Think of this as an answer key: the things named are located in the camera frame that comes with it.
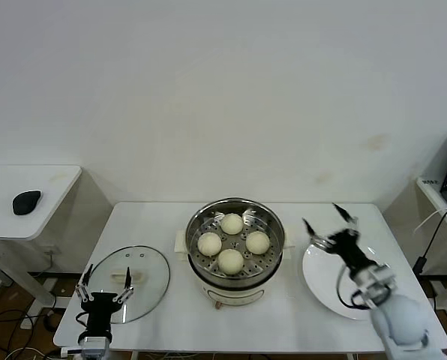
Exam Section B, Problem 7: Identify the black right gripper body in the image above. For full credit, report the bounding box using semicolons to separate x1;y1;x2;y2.
328;230;374;271

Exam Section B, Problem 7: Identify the white steamed baozi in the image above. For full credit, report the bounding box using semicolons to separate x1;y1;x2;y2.
220;213;244;236
244;230;272;256
217;248;245;275
196;232;224;257

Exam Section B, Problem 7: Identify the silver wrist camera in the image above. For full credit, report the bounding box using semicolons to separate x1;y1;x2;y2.
60;336;111;360
352;264;397;305

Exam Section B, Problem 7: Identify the white round plate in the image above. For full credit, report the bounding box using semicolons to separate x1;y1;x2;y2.
301;235;398;320

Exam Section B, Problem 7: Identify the black floor cable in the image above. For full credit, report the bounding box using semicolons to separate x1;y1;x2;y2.
0;307;41;333

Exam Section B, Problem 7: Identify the black power cable with adapter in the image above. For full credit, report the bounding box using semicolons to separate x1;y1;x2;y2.
412;208;447;277

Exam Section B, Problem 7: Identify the perforated steel steamer basket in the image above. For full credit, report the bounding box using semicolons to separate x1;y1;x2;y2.
173;197;298;281

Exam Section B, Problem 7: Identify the white side table with laptop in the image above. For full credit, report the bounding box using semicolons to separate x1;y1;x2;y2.
416;175;447;333

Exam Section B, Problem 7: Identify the brown round floor object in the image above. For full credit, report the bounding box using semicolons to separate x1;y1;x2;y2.
43;313;62;331

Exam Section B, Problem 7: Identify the white side table with mouse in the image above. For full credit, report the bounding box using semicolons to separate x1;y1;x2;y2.
0;163;114;316

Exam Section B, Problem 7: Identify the black computer mouse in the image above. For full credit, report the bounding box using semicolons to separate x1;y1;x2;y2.
12;190;44;216

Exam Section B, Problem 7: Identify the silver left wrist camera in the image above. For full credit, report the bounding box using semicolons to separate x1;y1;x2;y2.
60;336;111;360

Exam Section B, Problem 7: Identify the glass lid with cream handle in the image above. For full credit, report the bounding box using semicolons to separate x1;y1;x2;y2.
84;244;171;325

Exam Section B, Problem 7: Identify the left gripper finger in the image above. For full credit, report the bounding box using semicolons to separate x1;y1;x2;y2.
112;266;134;304
76;264;95;302

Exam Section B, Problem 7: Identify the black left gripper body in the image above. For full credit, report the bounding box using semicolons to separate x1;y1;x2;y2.
81;292;122;338

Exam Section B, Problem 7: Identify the cream electric cooker base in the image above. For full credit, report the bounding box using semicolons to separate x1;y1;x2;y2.
176;247;294;311

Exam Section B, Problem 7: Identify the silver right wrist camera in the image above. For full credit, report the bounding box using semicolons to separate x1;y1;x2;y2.
352;264;397;305

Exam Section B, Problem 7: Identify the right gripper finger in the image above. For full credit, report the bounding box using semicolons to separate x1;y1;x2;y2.
331;202;359;233
301;217;335;251

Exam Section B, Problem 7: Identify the white cable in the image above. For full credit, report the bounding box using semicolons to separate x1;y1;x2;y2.
412;207;447;237

